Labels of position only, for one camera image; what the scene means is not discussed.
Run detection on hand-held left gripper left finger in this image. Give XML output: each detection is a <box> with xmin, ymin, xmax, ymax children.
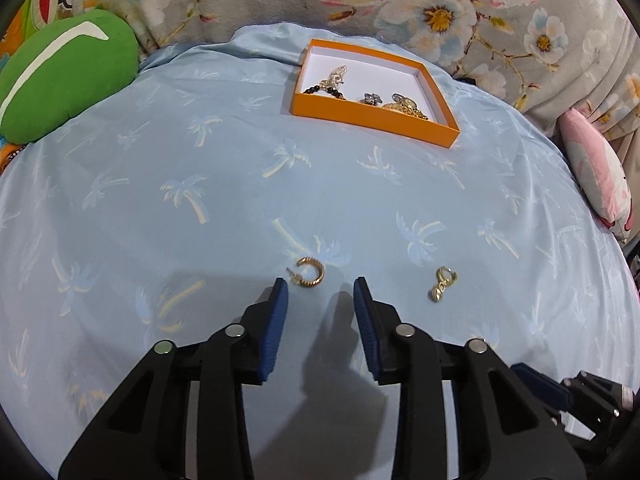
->
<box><xmin>57</xmin><ymin>277</ymin><xmax>289</xmax><ymax>480</ymax></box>

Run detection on green plush pillow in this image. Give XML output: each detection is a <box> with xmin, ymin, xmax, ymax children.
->
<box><xmin>0</xmin><ymin>10</ymin><xmax>139</xmax><ymax>145</ymax></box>

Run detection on gold cuff bangle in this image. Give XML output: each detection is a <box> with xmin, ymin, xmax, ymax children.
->
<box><xmin>381</xmin><ymin>101</ymin><xmax>432</xmax><ymax>122</ymax></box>

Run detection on pink cartoon pillow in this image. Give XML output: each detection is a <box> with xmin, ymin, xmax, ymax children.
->
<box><xmin>559</xmin><ymin>109</ymin><xmax>632</xmax><ymax>243</ymax></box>

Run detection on gold dangle earring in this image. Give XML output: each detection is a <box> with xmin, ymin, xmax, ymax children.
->
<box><xmin>427</xmin><ymin>266</ymin><xmax>457</xmax><ymax>303</ymax></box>

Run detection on colourful cartoon printed cushion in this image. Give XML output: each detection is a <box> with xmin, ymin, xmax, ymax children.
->
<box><xmin>0</xmin><ymin>0</ymin><xmax>81</xmax><ymax>176</ymax></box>

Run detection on orange cardboard box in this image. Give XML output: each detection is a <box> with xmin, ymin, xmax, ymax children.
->
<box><xmin>291</xmin><ymin>38</ymin><xmax>461</xmax><ymax>149</ymax></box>

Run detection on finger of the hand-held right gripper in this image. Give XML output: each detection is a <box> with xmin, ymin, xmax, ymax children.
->
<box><xmin>510</xmin><ymin>362</ymin><xmax>574</xmax><ymax>411</ymax></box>

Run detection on black bead bracelet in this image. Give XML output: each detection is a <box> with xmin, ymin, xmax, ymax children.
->
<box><xmin>302</xmin><ymin>82</ymin><xmax>347</xmax><ymax>102</ymax></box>

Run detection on light blue palm print sheet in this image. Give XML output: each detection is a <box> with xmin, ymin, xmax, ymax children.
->
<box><xmin>0</xmin><ymin>22</ymin><xmax>640</xmax><ymax>480</ymax></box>

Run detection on gold hoop earring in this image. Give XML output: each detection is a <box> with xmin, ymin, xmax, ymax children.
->
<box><xmin>289</xmin><ymin>257</ymin><xmax>326</xmax><ymax>289</ymax></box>

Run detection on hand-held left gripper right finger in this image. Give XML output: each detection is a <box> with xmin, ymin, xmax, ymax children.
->
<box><xmin>353</xmin><ymin>276</ymin><xmax>586</xmax><ymax>480</ymax></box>

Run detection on silver crystal brooch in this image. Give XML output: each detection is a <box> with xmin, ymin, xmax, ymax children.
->
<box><xmin>320</xmin><ymin>64</ymin><xmax>349</xmax><ymax>92</ymax></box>

